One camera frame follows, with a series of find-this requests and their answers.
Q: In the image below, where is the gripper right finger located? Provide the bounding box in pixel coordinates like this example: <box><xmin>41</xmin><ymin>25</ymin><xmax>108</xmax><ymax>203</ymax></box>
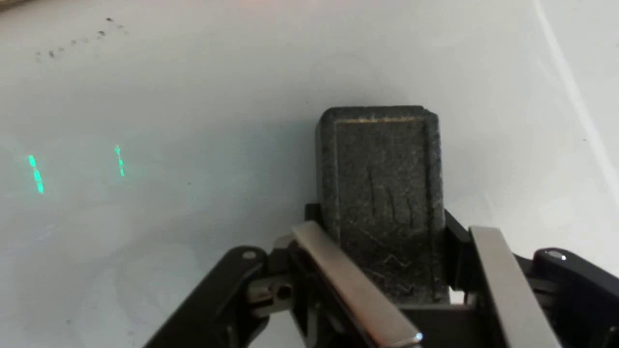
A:
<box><xmin>442</xmin><ymin>210</ymin><xmax>619</xmax><ymax>348</ymax></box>

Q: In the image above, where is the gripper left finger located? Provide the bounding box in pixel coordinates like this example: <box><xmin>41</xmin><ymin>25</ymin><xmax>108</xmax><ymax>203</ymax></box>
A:
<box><xmin>143</xmin><ymin>203</ymin><xmax>427</xmax><ymax>348</ymax></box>

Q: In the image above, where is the black felt whiteboard eraser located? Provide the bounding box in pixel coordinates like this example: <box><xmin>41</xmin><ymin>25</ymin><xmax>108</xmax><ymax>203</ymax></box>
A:
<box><xmin>315</xmin><ymin>105</ymin><xmax>448</xmax><ymax>306</ymax></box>

